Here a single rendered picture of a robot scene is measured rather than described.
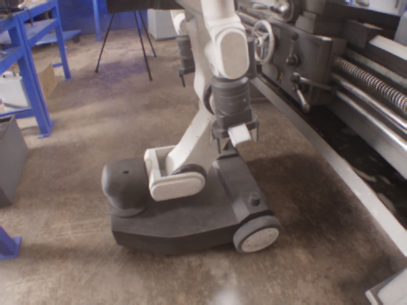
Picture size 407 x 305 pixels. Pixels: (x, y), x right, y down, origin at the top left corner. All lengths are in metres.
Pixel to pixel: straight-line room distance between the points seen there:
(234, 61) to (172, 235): 0.66
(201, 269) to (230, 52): 0.83
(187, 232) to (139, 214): 0.20
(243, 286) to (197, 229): 0.30
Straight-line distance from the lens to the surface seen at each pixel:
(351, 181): 0.92
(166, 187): 0.93
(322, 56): 1.01
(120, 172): 0.95
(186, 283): 1.06
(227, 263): 1.10
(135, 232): 0.99
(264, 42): 1.20
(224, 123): 0.64
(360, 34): 1.03
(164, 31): 3.91
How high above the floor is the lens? 0.97
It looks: 39 degrees down
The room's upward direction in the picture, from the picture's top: 2 degrees clockwise
